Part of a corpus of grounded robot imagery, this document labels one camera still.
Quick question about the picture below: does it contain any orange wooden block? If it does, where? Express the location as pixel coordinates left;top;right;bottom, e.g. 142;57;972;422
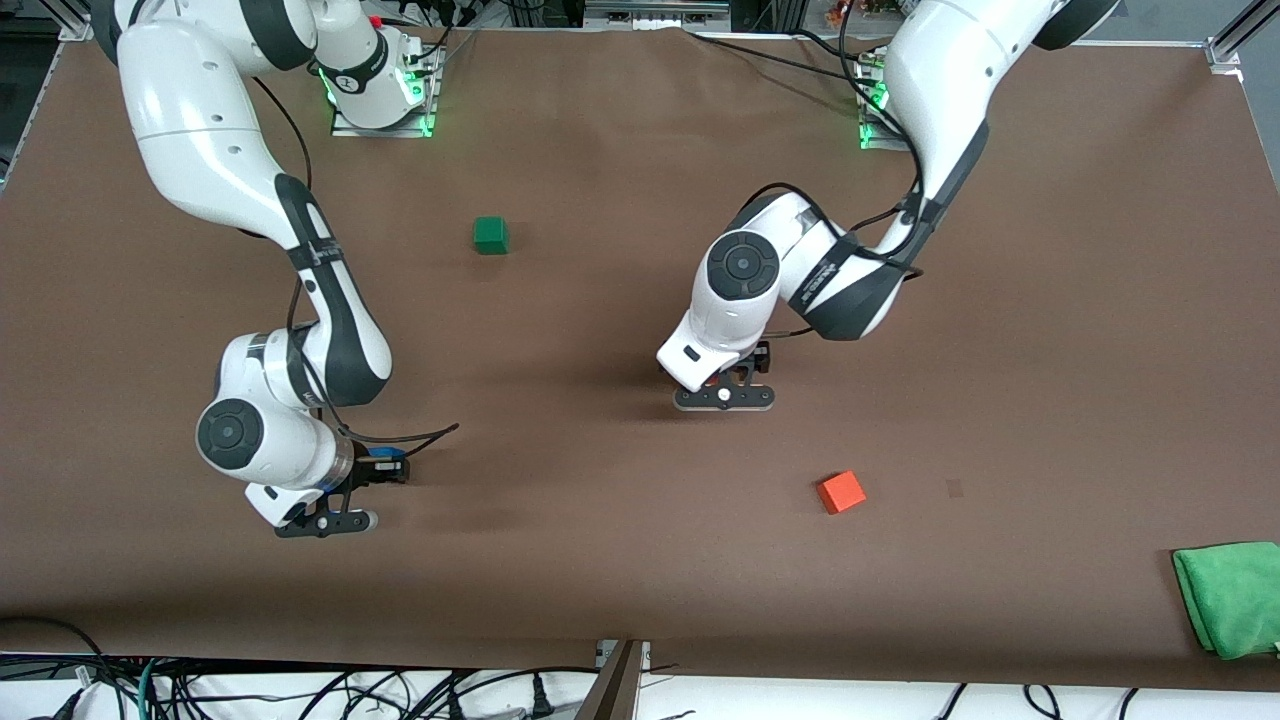
816;469;868;516

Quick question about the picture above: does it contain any green folded cloth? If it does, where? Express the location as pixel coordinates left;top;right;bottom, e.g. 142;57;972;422
1171;541;1280;661

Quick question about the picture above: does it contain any aluminium corner profile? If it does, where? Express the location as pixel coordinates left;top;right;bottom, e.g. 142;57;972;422
1206;0;1280;71

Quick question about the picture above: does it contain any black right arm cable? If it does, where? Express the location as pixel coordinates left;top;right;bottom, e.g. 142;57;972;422
250;75;461;447

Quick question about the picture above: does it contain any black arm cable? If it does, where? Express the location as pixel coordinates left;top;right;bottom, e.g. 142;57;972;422
250;75;461;447
738;0;927;276

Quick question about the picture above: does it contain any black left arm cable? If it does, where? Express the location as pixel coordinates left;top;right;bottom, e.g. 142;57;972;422
738;0;927;276

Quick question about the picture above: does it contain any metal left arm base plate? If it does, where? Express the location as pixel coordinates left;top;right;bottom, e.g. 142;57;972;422
856;52;913;153

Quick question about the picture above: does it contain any black cable on table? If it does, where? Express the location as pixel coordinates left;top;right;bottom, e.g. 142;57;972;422
684;28;883;93

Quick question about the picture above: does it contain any black looped floor cable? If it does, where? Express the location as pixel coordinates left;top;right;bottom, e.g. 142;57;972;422
0;616;113;693

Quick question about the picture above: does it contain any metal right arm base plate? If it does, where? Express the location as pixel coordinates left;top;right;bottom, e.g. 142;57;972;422
330;38;444;139

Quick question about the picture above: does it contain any aluminium rail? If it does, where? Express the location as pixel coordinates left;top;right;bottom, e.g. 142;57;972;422
584;0;733;29

